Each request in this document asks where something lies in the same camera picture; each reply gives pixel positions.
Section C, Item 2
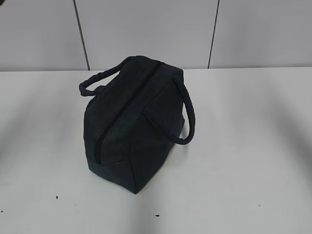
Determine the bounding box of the dark blue zip bag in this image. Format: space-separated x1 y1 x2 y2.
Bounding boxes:
79 56 195 194

